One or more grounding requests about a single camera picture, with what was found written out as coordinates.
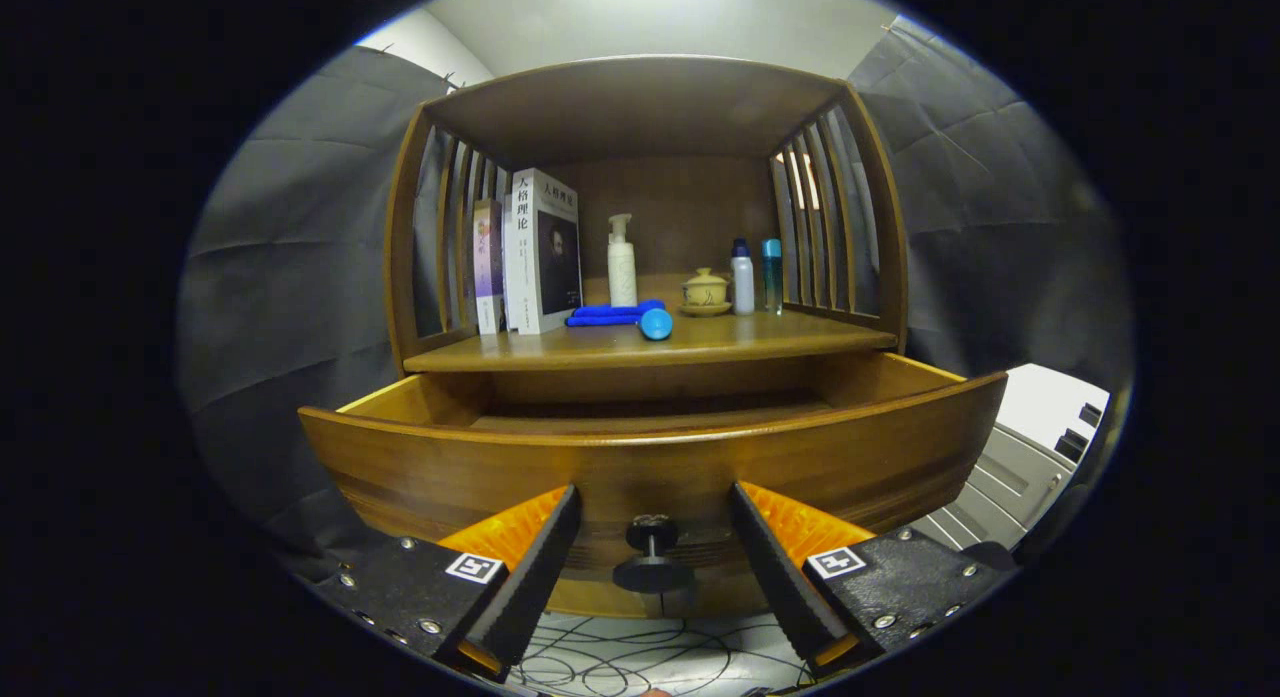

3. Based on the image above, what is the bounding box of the large white and black book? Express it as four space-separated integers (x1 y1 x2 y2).
505 168 583 336

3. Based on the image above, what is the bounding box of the black rounded object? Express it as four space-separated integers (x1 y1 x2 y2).
960 540 1021 575

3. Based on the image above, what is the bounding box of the beige lidded teacup with saucer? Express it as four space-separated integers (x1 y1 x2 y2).
678 267 733 318

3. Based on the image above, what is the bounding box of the brown wooden cabinet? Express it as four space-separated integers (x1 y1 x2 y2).
385 55 909 618

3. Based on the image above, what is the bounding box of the tangle of floor cables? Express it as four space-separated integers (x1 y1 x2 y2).
510 617 811 697

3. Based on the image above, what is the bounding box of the white pump bottle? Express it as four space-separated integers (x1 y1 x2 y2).
607 213 639 308

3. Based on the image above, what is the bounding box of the wooden countertop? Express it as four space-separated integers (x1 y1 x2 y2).
403 307 898 374

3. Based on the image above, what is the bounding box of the folded blue cloth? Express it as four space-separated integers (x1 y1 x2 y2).
566 299 666 328

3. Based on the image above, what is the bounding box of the thin purple book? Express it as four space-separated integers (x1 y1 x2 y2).
472 199 506 336

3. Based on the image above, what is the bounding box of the wooden drawer with black knob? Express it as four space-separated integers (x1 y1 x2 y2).
298 352 1009 618

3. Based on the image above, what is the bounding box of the white drawer unit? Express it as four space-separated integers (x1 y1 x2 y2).
910 364 1113 553

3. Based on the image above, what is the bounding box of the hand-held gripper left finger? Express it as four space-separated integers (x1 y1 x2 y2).
310 482 583 683

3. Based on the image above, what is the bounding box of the black backdrop cloth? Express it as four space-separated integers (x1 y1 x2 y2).
178 15 1136 578

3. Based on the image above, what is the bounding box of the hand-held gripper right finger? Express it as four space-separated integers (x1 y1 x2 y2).
727 480 1021 678

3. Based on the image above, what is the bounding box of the white bottle with blue cap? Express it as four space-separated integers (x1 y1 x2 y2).
729 239 756 316

